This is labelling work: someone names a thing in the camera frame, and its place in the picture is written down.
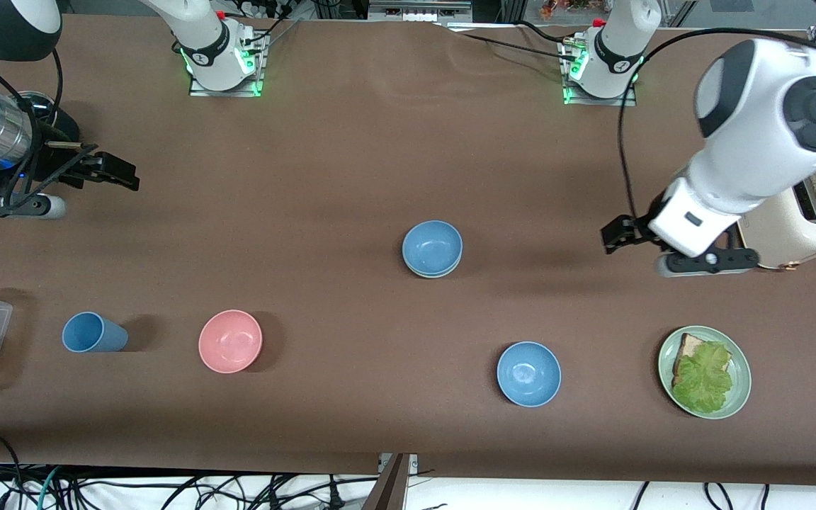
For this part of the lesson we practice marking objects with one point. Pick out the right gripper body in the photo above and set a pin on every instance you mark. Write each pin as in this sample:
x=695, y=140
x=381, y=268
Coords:
x=58, y=160

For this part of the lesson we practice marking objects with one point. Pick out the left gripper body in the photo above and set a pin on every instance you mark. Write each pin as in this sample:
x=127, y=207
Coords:
x=636, y=229

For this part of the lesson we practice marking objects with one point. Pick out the blue bowl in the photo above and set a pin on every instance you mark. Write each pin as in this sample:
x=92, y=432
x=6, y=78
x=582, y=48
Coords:
x=433, y=244
x=528, y=374

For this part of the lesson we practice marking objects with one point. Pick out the green bowl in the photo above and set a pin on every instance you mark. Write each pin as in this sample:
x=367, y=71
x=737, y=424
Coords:
x=436, y=273

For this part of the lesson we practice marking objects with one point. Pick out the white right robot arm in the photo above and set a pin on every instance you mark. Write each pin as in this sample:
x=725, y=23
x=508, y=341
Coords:
x=202, y=42

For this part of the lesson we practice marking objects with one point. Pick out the pink bowl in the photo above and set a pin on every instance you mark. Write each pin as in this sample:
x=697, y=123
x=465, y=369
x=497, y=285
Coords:
x=229, y=341

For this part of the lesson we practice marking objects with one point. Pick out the cream toaster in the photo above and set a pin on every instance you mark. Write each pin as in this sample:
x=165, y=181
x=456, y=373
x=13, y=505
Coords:
x=790, y=234

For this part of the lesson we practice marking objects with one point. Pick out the bread slice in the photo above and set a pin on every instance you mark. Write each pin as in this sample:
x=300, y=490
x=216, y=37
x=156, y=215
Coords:
x=688, y=347

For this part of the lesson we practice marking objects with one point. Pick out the blue ribbed cup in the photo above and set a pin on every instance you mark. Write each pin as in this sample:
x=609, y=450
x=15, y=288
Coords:
x=93, y=333

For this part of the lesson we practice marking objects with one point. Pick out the green lettuce leaf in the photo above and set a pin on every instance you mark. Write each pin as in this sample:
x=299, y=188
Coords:
x=705, y=379

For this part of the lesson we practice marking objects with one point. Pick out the green plate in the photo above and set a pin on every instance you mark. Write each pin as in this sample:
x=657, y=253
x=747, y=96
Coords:
x=741, y=375

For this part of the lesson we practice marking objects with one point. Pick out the brown table cover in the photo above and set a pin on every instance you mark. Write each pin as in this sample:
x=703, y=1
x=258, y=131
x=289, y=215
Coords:
x=351, y=156

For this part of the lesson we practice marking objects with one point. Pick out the grey power strip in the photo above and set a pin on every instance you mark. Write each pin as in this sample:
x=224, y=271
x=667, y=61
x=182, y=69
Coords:
x=418, y=10

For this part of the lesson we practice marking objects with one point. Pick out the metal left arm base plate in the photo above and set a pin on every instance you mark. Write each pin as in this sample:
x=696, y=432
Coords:
x=624, y=100

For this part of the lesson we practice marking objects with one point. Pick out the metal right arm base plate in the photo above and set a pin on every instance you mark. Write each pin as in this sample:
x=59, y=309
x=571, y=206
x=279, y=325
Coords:
x=227, y=91

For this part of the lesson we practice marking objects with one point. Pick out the grey metal post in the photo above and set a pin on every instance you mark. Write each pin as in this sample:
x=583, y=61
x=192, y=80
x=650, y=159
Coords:
x=390, y=489

